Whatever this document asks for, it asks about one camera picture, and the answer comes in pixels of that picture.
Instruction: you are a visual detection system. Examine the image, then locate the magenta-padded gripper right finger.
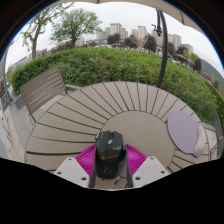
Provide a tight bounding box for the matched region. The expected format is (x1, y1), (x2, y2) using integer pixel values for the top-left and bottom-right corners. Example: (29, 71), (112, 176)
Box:
(124, 143), (171, 189)

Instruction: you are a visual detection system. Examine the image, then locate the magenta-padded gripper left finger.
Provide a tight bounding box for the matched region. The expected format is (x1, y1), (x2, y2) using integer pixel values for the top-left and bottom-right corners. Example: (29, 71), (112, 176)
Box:
(53, 143), (98, 190)

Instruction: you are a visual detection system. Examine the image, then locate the black computer mouse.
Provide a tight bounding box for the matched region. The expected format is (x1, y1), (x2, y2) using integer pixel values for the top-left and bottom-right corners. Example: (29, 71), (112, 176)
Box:
(94, 130), (128, 180)

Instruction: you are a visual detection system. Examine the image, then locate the lilac mouse pad, pink wrist rest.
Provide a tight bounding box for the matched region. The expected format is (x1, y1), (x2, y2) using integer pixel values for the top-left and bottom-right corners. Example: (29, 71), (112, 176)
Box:
(166, 110), (208, 158)

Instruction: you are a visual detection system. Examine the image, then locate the metal railing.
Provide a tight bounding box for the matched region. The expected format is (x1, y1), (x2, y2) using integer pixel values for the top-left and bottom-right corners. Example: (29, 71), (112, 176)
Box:
(209, 111), (224, 162)

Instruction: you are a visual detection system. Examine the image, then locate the grey slatted outdoor chair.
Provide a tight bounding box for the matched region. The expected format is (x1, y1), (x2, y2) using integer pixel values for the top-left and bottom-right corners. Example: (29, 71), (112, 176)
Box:
(18, 66), (83, 124)

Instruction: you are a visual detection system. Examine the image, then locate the green hedge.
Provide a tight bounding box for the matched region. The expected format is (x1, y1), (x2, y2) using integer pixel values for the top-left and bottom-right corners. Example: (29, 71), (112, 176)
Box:
(9, 46), (224, 128)

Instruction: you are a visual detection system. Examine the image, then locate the black parasol pole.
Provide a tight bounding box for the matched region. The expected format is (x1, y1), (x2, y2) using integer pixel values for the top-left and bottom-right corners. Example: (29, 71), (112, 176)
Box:
(150, 9), (170, 89)

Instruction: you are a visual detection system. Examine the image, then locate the thin sparse-leaved tree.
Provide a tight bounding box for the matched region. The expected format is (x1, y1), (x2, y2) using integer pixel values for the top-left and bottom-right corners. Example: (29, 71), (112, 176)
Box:
(20, 2), (75, 61)

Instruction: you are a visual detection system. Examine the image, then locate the large leafy green tree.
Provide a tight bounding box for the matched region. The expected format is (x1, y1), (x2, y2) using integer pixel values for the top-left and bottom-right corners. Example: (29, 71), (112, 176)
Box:
(49, 7), (104, 48)

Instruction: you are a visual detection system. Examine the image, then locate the group of beige apartment buildings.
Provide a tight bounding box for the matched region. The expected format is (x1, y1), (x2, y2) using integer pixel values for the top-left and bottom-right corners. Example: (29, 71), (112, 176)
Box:
(95, 22), (195, 56)

